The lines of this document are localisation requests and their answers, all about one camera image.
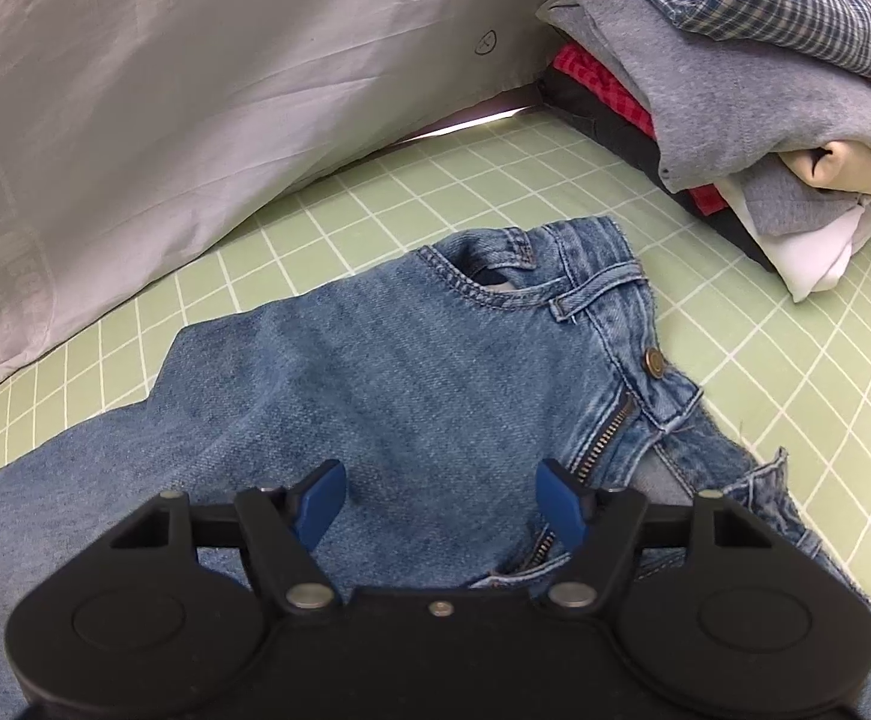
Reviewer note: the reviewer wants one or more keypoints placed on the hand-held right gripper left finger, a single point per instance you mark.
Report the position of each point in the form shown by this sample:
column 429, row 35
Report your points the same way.
column 320, row 496

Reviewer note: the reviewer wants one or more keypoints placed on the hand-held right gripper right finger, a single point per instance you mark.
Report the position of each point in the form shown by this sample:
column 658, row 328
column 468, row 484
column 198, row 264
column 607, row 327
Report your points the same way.
column 560, row 499

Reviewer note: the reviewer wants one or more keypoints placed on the blue denim jeans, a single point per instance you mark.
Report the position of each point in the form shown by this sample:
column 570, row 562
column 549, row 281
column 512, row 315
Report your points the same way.
column 405, row 382

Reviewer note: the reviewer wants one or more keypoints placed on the pile of folded clothes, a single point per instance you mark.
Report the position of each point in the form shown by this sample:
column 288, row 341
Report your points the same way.
column 713, row 90

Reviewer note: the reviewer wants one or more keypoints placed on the white garment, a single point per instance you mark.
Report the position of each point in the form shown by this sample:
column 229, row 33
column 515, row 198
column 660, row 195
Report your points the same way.
column 818, row 251

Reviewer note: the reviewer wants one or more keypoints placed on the black garment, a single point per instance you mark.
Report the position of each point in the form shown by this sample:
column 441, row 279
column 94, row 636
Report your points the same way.
column 615, row 136

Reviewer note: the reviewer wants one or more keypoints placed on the grey sheet with carrot print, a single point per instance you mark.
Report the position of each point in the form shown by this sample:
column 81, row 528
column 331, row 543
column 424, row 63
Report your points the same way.
column 180, row 112

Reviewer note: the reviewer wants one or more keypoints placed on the red checked garment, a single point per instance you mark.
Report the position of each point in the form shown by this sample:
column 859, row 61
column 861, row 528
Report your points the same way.
column 615, row 90

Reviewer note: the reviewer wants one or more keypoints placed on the cream garment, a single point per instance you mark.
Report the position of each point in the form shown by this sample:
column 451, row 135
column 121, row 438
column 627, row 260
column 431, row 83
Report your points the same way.
column 840, row 165

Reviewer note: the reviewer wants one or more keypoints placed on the blue plaid shirt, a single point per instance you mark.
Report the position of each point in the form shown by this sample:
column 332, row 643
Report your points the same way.
column 795, row 7

